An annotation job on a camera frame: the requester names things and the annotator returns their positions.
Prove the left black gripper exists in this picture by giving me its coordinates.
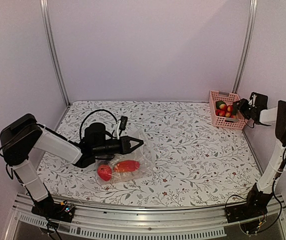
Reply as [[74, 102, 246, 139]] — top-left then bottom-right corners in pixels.
[[92, 135, 144, 157]]

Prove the green fake pepper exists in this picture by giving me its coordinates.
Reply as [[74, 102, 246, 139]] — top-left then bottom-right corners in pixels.
[[215, 100, 227, 110]]

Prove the red orange fake mango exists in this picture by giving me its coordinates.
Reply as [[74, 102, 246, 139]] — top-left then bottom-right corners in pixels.
[[113, 160, 140, 173]]

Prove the clear zip top bag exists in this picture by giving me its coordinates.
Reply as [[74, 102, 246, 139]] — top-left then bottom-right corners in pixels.
[[95, 129, 156, 185]]

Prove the red fake apple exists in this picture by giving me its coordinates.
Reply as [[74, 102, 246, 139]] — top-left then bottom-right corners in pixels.
[[97, 164, 112, 182]]

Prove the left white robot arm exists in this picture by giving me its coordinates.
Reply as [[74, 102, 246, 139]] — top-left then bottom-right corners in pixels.
[[0, 113, 144, 217]]

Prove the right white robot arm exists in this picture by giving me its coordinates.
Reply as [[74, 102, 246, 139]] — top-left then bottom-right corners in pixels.
[[233, 96, 286, 218]]

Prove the pink plastic basket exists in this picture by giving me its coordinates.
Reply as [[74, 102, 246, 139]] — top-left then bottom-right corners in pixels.
[[209, 90, 247, 130]]

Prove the floral table mat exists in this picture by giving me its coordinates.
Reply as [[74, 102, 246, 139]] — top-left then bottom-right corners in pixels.
[[37, 101, 261, 207]]

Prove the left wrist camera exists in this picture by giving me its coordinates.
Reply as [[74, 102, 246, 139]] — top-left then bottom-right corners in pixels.
[[84, 115, 128, 148]]

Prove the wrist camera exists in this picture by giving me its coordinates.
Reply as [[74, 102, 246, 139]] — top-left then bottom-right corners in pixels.
[[249, 92, 268, 110], [84, 115, 128, 148]]

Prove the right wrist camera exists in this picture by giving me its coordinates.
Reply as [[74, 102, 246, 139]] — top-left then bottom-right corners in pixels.
[[249, 92, 268, 110]]

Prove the left black looping cable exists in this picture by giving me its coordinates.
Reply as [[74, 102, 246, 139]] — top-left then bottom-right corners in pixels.
[[79, 109, 119, 141]]

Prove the aluminium front rail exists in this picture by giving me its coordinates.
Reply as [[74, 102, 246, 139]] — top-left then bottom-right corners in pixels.
[[4, 194, 286, 240]]

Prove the right aluminium frame post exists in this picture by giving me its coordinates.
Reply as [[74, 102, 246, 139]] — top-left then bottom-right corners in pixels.
[[232, 0, 258, 94]]

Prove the aluminium frame post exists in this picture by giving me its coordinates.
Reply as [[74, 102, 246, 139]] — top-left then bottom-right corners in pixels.
[[232, 0, 258, 94], [39, 0, 71, 107]]

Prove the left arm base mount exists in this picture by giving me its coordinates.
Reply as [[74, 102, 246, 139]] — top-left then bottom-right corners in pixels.
[[31, 196, 76, 223]]

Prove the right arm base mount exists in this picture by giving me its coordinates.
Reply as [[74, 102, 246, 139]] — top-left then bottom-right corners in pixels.
[[224, 194, 267, 236]]

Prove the left aluminium frame post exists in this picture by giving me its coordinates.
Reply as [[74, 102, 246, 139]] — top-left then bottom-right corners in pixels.
[[39, 0, 71, 107]]

